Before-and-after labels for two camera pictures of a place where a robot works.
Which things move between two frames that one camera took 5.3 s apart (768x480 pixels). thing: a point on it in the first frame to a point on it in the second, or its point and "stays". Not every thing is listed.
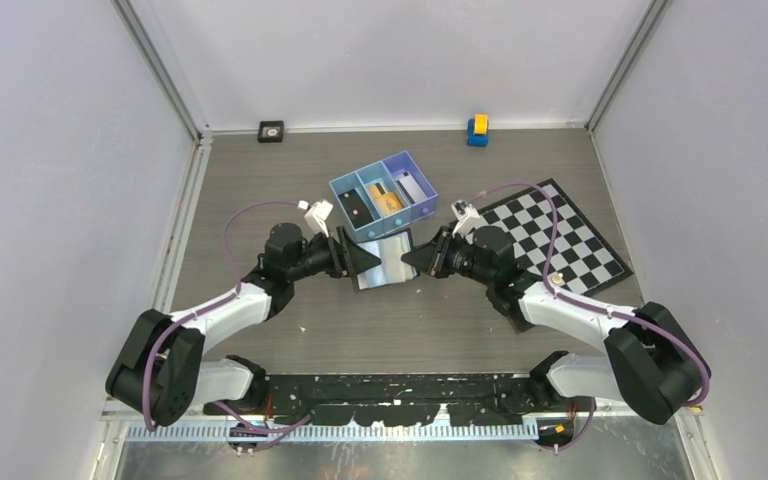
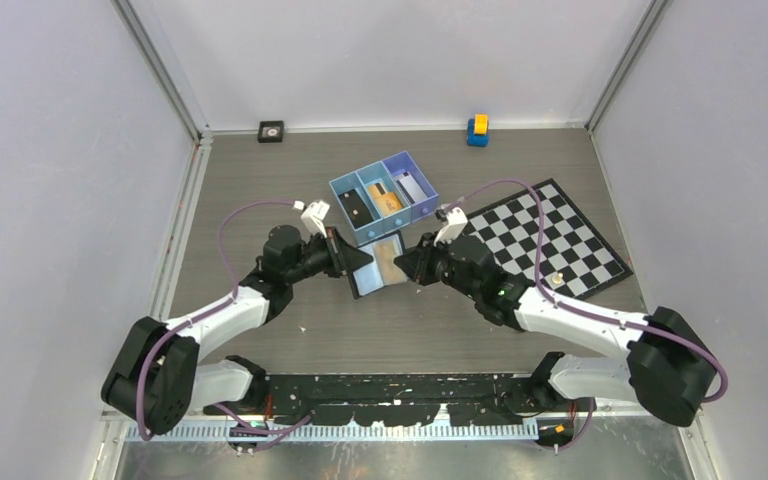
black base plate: (395, 399) stays
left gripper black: (355, 258) stays
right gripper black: (431, 259) to (417, 264)
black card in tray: (355, 208) stays
